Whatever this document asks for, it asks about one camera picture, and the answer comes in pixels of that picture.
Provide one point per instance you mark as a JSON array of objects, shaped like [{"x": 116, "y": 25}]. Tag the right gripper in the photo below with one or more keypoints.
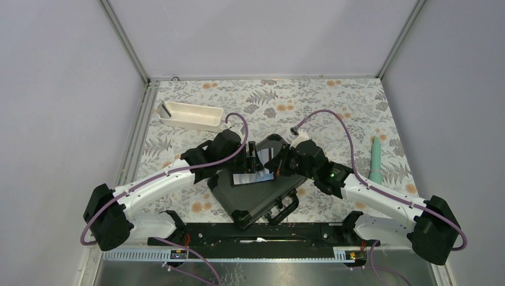
[{"x": 279, "y": 164}]

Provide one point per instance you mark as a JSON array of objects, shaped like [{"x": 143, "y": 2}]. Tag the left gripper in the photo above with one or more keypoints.
[{"x": 252, "y": 164}]

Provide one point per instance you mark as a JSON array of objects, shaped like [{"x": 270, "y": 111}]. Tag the white plastic tray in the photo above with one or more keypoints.
[{"x": 193, "y": 117}]

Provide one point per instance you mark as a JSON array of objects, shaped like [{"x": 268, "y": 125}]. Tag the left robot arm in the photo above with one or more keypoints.
[{"x": 112, "y": 214}]

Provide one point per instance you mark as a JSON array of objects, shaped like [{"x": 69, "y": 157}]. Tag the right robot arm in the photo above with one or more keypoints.
[{"x": 429, "y": 227}]

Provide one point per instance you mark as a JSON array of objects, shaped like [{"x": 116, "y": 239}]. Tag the dark grey hard case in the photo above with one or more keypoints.
[{"x": 245, "y": 204}]

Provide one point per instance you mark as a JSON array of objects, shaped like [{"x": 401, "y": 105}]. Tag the floral tablecloth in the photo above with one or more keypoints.
[{"x": 345, "y": 116}]

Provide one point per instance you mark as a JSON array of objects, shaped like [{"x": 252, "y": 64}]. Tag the mint green tube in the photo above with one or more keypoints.
[{"x": 375, "y": 162}]

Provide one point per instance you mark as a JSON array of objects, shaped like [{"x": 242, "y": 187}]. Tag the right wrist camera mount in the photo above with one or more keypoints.
[{"x": 297, "y": 136}]

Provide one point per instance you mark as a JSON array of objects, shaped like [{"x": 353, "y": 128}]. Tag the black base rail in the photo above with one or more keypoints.
[{"x": 306, "y": 241}]

